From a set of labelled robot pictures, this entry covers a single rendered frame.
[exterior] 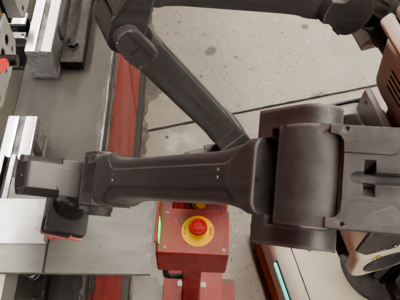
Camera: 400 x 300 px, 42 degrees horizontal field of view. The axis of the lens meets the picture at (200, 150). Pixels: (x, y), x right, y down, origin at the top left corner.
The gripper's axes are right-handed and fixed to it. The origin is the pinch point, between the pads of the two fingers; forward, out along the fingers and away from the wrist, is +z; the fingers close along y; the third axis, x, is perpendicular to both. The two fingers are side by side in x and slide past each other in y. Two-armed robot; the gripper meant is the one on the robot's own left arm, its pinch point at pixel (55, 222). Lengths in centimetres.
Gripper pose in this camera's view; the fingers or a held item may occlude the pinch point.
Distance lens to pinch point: 94.9
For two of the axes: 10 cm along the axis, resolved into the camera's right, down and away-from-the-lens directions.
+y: -0.2, 8.5, -5.2
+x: 8.8, 2.6, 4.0
